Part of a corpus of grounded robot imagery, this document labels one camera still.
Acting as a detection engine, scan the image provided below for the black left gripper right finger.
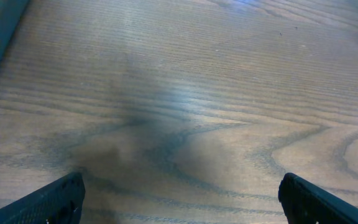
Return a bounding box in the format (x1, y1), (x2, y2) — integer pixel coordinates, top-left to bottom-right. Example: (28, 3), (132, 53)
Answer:
(278, 172), (358, 224)

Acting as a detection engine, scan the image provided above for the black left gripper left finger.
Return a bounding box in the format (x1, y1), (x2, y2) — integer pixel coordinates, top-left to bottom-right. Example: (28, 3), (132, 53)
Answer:
(0, 172), (85, 224)

